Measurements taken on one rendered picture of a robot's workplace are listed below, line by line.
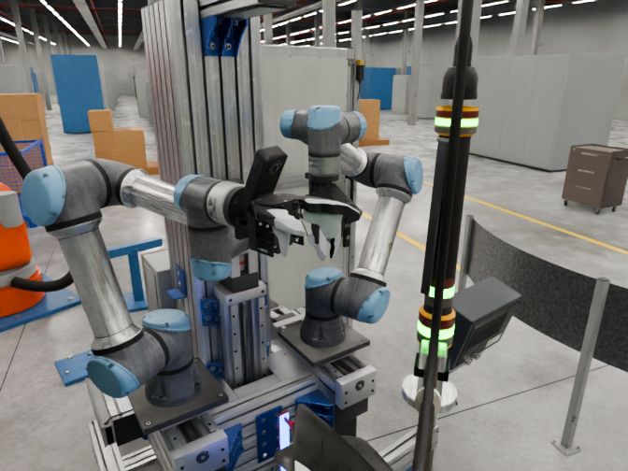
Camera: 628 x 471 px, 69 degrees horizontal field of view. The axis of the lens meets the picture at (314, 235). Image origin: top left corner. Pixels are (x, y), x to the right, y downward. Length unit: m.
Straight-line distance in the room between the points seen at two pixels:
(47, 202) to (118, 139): 8.65
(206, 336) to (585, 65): 9.80
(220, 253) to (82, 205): 0.36
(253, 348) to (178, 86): 0.80
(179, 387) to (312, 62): 1.88
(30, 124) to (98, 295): 7.34
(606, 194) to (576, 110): 3.45
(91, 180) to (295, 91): 1.65
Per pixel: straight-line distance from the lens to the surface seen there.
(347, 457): 0.65
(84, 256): 1.10
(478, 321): 1.34
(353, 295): 1.36
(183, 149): 1.29
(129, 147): 9.72
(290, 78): 2.56
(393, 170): 1.44
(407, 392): 0.64
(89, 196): 1.10
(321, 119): 1.03
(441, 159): 0.51
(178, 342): 1.23
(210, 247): 0.85
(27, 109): 8.34
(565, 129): 10.51
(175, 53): 1.28
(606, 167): 7.41
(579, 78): 10.56
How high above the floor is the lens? 1.85
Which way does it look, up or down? 19 degrees down
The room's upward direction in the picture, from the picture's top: straight up
